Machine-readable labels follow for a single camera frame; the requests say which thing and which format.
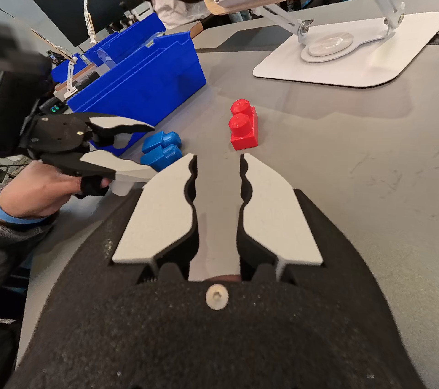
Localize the black device green lights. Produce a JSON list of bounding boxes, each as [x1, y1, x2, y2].
[[39, 97, 69, 115]]

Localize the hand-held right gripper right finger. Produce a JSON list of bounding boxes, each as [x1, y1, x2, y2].
[[237, 153, 324, 280]]

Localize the white paper sheet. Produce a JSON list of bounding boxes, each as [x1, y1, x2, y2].
[[78, 0, 97, 45]]

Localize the person's right hand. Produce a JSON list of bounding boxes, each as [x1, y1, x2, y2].
[[202, 273, 242, 282]]

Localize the blue one-stud block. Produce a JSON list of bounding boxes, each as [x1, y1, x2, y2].
[[140, 144, 183, 172]]

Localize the blue toy block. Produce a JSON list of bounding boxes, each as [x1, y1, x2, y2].
[[141, 131, 182, 153]]

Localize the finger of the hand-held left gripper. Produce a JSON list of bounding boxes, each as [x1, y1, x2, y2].
[[83, 114, 155, 149], [79, 151, 159, 197]]

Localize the red two-stud block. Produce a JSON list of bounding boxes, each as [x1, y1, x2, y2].
[[229, 99, 259, 151]]

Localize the white wooden document stand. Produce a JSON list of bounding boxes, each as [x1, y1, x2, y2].
[[201, 0, 439, 88]]

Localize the black box device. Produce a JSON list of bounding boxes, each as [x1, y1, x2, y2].
[[74, 72, 100, 91]]

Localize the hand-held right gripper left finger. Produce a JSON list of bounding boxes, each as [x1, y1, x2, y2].
[[112, 153, 200, 280]]

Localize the person's left hand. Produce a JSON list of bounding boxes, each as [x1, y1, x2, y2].
[[0, 160, 83, 220]]

